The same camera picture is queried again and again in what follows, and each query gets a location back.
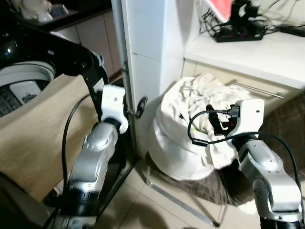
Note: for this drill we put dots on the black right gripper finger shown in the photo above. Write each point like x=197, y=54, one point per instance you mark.
x=211, y=117

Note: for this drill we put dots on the white laundry bundle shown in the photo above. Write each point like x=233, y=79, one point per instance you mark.
x=181, y=138

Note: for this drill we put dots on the glossy black washer lid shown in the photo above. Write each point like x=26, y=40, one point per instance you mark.
x=62, y=52

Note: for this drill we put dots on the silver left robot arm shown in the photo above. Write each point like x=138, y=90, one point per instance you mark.
x=93, y=152

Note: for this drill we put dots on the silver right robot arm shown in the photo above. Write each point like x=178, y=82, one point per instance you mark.
x=267, y=171

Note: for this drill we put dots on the top-loading washing machine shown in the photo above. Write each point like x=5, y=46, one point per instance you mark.
x=24, y=81

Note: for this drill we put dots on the black door latch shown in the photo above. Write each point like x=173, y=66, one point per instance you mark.
x=141, y=107

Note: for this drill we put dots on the dark kitchen countertop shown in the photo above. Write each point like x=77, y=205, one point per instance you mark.
x=81, y=14

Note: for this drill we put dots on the beige washer cover cloth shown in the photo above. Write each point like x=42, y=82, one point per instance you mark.
x=43, y=138

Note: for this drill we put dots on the black power strip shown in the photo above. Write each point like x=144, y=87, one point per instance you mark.
x=238, y=34

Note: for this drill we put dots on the white bowl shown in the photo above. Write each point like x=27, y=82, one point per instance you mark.
x=33, y=8

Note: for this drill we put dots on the black power adapter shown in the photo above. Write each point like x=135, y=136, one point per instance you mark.
x=291, y=30

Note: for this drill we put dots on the red pink cloth item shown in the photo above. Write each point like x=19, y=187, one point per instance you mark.
x=219, y=8

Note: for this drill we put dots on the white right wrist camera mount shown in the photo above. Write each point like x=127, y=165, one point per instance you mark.
x=250, y=117

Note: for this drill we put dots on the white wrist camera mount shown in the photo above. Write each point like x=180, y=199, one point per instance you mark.
x=250, y=117
x=113, y=102

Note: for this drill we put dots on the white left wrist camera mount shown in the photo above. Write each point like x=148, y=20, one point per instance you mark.
x=113, y=102

